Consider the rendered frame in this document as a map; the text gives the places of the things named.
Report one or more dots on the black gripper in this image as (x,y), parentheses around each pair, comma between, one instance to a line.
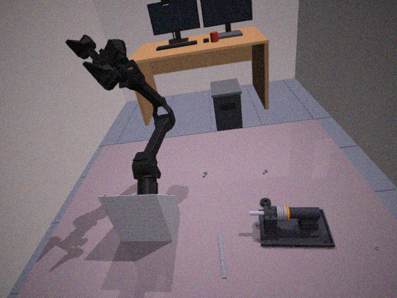
(107,76)

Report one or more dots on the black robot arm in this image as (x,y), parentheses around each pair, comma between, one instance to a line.
(144,166)

